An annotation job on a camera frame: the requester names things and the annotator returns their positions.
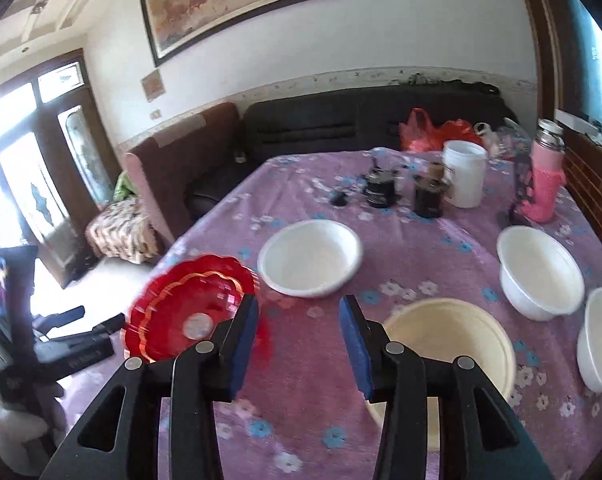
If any red plastic bag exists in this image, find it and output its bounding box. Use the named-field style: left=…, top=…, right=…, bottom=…
left=399, top=108, right=483, bottom=153

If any black cylindrical motor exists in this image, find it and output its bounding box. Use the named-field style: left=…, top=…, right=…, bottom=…
left=363, top=157, right=397, bottom=209

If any white gloved left hand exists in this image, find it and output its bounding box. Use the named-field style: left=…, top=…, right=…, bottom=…
left=0, top=384, right=67, bottom=477

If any black leather sofa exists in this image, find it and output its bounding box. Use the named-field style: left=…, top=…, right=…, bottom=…
left=185, top=79, right=516, bottom=221

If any red scalloped plastic plate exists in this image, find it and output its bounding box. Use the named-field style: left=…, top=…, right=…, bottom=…
left=123, top=254, right=260, bottom=363

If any white foam bowl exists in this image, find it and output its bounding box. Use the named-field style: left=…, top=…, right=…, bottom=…
left=496, top=226, right=585, bottom=322
left=576, top=287, right=602, bottom=393
left=258, top=220, right=364, bottom=298

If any patterned sofa blanket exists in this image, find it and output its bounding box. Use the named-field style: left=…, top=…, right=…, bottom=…
left=84, top=196, right=162, bottom=264

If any maroon fabric sofa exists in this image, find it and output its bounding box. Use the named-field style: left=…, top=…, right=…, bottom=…
left=123, top=102, right=240, bottom=247

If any white plastic jar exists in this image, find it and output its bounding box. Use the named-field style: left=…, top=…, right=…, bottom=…
left=442, top=140, right=487, bottom=209

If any purple floral tablecloth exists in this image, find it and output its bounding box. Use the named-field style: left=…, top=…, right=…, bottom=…
left=157, top=148, right=602, bottom=479

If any cream ridged plastic plate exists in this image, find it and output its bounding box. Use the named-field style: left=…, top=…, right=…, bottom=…
left=365, top=297, right=518, bottom=451

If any black power adapter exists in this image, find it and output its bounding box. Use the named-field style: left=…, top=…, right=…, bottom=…
left=329, top=190, right=349, bottom=208

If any pink sleeved thermos bottle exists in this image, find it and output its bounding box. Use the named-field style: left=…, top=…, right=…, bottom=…
left=514, top=119, right=566, bottom=223

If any small framed wall notice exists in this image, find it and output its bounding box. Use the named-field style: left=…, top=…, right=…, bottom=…
left=141, top=70, right=165, bottom=102

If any green pillow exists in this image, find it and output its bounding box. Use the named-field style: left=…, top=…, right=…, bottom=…
left=111, top=171, right=138, bottom=203

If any wooden glass door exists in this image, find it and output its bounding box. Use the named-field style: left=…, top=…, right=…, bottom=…
left=0, top=49, right=120, bottom=286

